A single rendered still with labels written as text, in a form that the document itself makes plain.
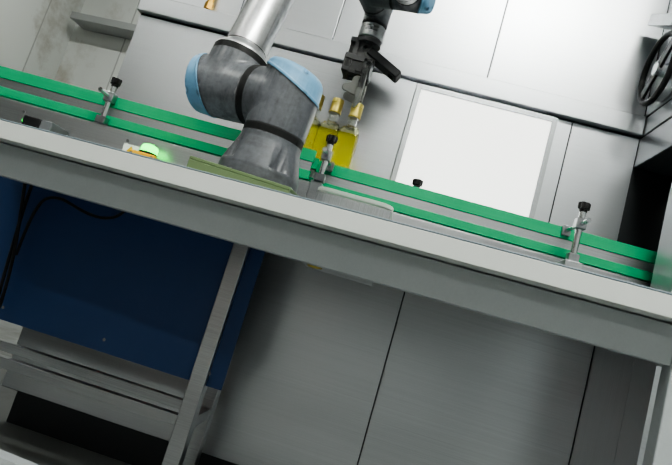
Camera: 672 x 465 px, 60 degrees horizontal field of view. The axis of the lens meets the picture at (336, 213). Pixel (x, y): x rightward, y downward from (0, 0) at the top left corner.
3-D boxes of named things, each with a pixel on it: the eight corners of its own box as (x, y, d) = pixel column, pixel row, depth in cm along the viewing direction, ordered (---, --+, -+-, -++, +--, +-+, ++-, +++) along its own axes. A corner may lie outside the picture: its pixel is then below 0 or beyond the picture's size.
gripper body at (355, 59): (341, 81, 171) (353, 44, 173) (369, 88, 170) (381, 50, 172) (340, 70, 164) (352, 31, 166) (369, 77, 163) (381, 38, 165)
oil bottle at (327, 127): (320, 197, 165) (341, 127, 168) (319, 193, 159) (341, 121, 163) (301, 192, 165) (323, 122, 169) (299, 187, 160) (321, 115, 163)
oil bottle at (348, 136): (340, 202, 164) (361, 132, 167) (339, 198, 158) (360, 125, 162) (321, 197, 164) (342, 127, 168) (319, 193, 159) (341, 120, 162)
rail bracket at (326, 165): (327, 192, 157) (340, 149, 159) (322, 177, 141) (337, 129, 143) (317, 189, 158) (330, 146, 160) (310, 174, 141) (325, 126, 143)
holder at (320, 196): (380, 259, 151) (388, 230, 153) (382, 245, 124) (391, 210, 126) (317, 240, 153) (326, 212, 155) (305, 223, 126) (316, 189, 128)
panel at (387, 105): (529, 228, 171) (555, 121, 177) (532, 226, 168) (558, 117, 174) (241, 149, 181) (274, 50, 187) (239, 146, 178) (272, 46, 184)
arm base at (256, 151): (283, 185, 98) (303, 131, 99) (203, 160, 101) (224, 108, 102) (302, 204, 113) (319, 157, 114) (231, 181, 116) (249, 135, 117)
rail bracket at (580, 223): (560, 297, 149) (579, 213, 152) (583, 294, 132) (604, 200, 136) (541, 291, 149) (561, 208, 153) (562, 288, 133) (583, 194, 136)
